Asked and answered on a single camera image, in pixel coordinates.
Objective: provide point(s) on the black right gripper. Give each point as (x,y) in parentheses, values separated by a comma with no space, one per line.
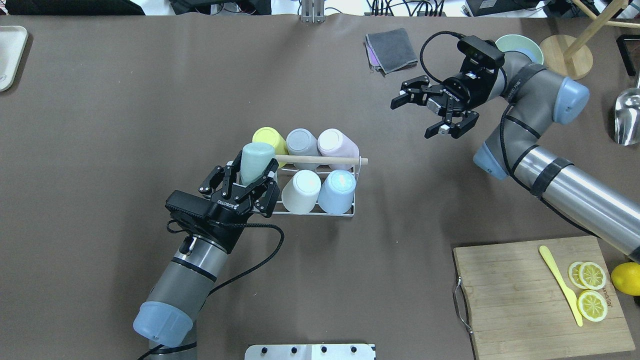
(460,91)

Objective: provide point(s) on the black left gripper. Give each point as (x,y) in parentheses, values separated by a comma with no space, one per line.
(226,212)

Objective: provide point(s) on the green plastic cup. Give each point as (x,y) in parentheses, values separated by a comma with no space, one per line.
(255,157)

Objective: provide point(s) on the pink plastic cup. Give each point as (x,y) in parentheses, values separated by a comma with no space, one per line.
(333,143)

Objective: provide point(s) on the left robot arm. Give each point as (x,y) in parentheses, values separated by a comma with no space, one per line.
(378,277)

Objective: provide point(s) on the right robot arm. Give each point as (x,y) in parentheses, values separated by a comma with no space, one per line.
(538,141)

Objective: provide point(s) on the yellow plastic cup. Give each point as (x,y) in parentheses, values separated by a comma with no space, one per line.
(272,137)

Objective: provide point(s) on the white plastic cup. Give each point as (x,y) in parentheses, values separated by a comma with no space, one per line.
(300,194)

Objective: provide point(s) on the grey plastic cup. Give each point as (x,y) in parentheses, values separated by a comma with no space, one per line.
(302,143)

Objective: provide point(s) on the light blue plastic cup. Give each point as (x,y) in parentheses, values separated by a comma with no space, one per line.
(337,192)

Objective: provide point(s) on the grey folded cloth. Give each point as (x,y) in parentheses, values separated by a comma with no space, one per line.
(393,50)

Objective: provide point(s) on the purple cloth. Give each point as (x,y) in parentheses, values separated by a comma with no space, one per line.
(372,58)

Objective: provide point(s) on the mint green bowl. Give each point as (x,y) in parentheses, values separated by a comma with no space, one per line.
(521,44)

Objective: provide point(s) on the wooden mug tree stand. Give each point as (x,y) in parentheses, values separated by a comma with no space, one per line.
(570,56)

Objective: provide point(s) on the yellow plastic knife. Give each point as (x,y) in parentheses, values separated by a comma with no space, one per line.
(569,294)

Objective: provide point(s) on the metal scoop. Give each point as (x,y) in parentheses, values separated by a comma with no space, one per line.
(627,115)

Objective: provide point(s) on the lemon slice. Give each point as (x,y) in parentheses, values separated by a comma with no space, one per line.
(573,274)
(592,276)
(592,305)

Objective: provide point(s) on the bamboo cutting board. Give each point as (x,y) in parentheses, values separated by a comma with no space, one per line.
(517,311)

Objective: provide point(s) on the whole yellow lemon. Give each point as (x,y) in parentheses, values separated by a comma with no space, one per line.
(626,278)

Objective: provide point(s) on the beige plastic tray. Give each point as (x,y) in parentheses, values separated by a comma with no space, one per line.
(13,39)

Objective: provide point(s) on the white wire cup rack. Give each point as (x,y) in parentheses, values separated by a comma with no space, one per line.
(322,166)

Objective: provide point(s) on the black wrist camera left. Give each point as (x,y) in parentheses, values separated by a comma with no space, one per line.
(192,213)

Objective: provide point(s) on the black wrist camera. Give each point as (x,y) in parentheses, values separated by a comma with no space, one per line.
(192,213)
(483,53)

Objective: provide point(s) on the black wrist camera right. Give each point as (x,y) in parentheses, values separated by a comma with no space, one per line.
(483,53)

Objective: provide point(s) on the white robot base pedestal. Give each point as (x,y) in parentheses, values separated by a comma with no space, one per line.
(330,351)

